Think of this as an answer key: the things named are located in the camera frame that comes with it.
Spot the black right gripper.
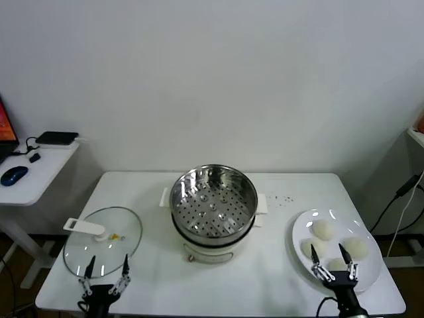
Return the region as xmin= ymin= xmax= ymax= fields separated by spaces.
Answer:
xmin=310 ymin=243 xmax=360 ymax=293

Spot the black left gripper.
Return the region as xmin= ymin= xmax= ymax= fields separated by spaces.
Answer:
xmin=78 ymin=254 xmax=132 ymax=307

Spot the white steamed baozi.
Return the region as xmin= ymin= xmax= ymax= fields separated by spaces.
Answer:
xmin=341 ymin=237 xmax=370 ymax=260
xmin=327 ymin=257 xmax=348 ymax=272
xmin=300 ymin=238 xmax=329 ymax=262
xmin=313 ymin=220 xmax=335 ymax=241

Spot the stainless steel steamer basket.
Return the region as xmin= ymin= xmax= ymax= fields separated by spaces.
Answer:
xmin=160 ymin=163 xmax=268 ymax=239

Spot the white oval plate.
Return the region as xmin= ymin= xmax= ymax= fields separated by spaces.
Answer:
xmin=291 ymin=208 xmax=382 ymax=293

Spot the cream cooking pot with logo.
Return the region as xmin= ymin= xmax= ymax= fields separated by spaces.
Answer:
xmin=171 ymin=211 xmax=264 ymax=248

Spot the cream cooker base with knob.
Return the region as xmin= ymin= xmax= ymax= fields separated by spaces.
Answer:
xmin=183 ymin=240 xmax=235 ymax=264

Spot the white side desk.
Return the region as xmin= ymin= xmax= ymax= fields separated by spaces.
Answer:
xmin=0 ymin=137 xmax=82 ymax=289

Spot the flat white box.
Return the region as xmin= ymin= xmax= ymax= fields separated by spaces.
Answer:
xmin=38 ymin=139 xmax=82 ymax=150

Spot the blue computer mouse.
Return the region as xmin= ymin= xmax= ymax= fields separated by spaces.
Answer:
xmin=0 ymin=165 xmax=29 ymax=186

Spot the flat black box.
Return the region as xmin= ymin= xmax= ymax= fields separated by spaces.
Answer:
xmin=35 ymin=131 xmax=80 ymax=146

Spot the white shelf desk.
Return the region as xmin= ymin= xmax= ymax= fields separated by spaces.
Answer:
xmin=384 ymin=127 xmax=424 ymax=269

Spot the laptop screen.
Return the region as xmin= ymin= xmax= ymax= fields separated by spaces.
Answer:
xmin=0 ymin=94 xmax=20 ymax=165

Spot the glass lid with white handle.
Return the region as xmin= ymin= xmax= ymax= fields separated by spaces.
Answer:
xmin=62 ymin=205 xmax=144 ymax=279

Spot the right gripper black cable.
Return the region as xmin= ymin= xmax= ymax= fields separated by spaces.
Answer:
xmin=317 ymin=296 xmax=338 ymax=318

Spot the black floor cable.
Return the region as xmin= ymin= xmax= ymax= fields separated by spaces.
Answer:
xmin=0 ymin=256 xmax=18 ymax=314

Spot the black cable with adapter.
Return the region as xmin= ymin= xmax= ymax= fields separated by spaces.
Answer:
xmin=369 ymin=174 xmax=420 ymax=233

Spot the black laptop cable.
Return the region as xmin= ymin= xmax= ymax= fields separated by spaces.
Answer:
xmin=13 ymin=136 xmax=42 ymax=156

